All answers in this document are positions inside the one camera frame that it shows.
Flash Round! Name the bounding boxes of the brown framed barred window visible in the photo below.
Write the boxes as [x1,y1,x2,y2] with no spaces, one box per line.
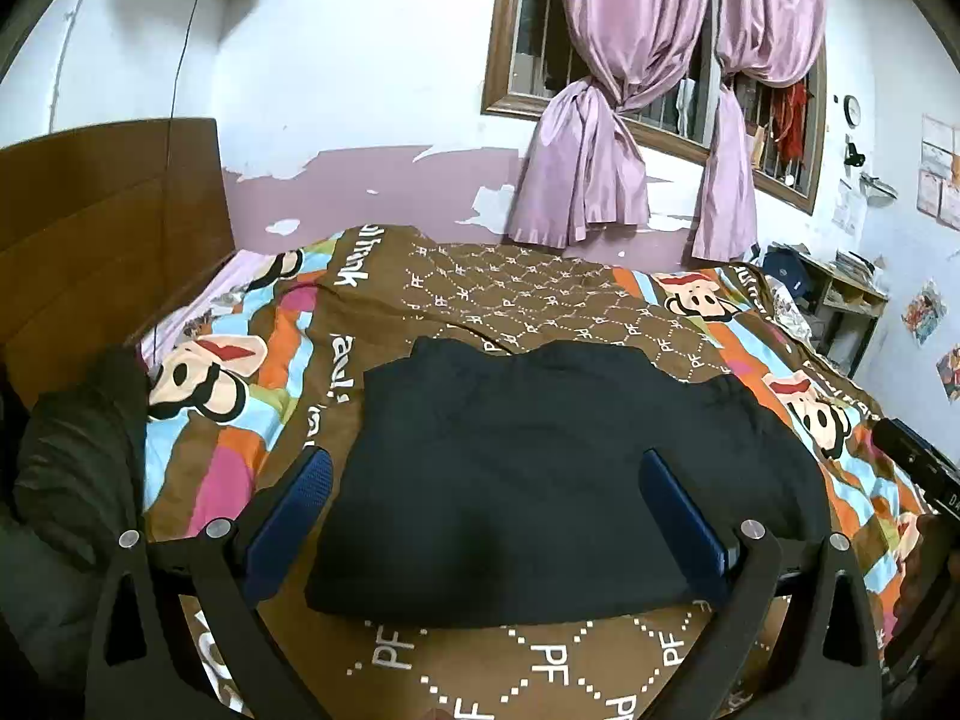
[508,0,825,247]

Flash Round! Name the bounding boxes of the colourful monkey print bedspread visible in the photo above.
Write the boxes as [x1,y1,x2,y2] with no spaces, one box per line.
[142,224,921,718]

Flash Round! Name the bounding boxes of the brown wooden headboard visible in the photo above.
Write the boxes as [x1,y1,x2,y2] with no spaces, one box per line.
[2,119,235,405]

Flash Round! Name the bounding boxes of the red hanging clothes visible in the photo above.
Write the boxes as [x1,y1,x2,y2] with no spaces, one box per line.
[771,82,811,164]

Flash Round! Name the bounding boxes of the black puffer jacket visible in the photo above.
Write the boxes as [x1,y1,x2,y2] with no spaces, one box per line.
[304,338,832,629]

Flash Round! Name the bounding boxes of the round wall clock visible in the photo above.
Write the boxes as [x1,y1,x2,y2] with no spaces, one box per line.
[843,94,862,128]

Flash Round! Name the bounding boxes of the right pink curtain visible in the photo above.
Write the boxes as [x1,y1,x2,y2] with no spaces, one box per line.
[688,0,827,263]

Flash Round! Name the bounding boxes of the wooden side shelf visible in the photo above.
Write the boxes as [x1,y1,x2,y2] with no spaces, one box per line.
[776,245,889,377]

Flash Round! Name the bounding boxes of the dark green jacket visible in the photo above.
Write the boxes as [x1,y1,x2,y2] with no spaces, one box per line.
[2,346,148,689]

